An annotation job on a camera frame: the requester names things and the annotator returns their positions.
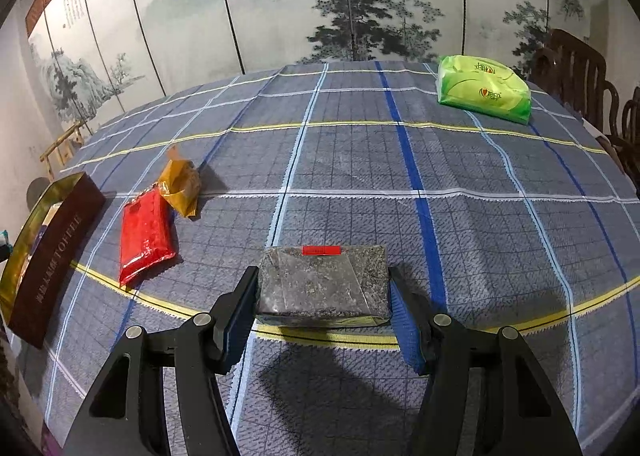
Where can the green tissue pack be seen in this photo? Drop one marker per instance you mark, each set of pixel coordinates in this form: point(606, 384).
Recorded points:
point(483, 85)

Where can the painted folding screen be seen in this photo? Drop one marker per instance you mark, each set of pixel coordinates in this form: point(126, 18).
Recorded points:
point(99, 58)

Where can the orange snack packet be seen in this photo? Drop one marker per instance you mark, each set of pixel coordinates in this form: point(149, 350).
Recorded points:
point(179, 183)

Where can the dark wooden chair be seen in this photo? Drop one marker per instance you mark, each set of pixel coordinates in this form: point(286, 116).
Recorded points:
point(574, 73)
point(620, 129)

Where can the blue plaid tablecloth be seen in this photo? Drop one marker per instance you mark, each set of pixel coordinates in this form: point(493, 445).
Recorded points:
point(500, 224)

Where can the red snack packet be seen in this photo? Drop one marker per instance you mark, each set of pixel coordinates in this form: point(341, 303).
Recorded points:
point(145, 237)

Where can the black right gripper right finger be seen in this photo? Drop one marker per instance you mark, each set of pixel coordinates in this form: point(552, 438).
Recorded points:
point(435, 346)

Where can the gold and maroon tin box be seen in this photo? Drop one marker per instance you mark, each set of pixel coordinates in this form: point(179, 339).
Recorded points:
point(42, 252)

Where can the bamboo stool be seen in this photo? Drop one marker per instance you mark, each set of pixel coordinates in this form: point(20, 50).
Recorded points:
point(64, 148)

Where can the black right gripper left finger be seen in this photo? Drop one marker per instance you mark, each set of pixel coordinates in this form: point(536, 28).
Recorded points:
point(207, 346)

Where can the grey speckled snack bar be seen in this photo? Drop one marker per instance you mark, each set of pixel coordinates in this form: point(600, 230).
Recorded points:
point(345, 287)

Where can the round stone disc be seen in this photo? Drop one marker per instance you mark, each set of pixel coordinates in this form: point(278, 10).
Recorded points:
point(35, 190)

